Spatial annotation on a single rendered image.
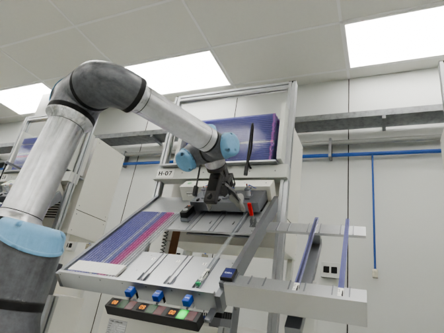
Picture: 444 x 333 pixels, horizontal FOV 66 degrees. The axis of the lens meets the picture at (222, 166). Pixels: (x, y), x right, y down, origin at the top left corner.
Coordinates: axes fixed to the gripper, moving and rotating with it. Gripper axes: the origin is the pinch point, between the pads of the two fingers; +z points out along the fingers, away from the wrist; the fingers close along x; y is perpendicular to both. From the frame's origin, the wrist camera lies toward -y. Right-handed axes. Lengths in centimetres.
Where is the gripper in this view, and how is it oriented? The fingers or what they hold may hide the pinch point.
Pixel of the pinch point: (226, 213)
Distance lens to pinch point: 132.7
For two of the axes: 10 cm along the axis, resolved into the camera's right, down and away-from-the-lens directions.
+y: 3.5, -5.0, 7.9
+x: -9.1, 0.3, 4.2
